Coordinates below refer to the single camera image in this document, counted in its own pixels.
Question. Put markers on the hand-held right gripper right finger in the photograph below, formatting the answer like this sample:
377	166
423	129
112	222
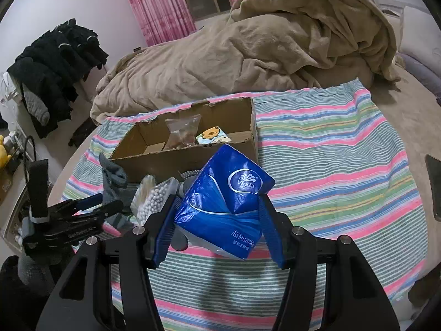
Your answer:
273	236

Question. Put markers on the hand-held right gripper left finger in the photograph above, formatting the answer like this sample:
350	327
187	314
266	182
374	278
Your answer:
164	232

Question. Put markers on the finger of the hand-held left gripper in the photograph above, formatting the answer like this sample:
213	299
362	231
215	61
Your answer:
103	211
88	202

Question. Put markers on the blue tissue pack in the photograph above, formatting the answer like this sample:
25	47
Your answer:
224	207

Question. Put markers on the cardboard box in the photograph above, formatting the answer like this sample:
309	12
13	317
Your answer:
162	163

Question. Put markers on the person's left forearm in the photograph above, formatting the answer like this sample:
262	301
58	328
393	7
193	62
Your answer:
20	293

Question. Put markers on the grey sock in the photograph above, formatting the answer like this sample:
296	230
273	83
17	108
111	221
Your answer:
112	182

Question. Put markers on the bag of white beads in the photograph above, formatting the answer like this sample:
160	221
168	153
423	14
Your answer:
155	196

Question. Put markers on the grey ribbed tube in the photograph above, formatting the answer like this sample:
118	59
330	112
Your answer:
187	181

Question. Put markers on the striped blanket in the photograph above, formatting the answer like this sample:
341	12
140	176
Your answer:
327	186

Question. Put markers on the yellow plush toy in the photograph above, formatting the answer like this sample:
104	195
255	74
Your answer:
4	153

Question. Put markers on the clear bag of nuts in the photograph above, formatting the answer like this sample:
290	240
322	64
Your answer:
181	132

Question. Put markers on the small cartoon bear packet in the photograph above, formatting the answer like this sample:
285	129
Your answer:
211	135

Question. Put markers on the pile of black clothes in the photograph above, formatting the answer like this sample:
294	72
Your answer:
51	76

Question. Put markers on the dark flat object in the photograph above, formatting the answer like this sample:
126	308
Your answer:
434	186

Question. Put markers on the beige bed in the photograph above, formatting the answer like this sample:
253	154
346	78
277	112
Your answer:
410	124

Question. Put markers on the beige blanket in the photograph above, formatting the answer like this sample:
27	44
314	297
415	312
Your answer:
248	48

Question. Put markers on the white pillow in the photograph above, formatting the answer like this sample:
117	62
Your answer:
420	38

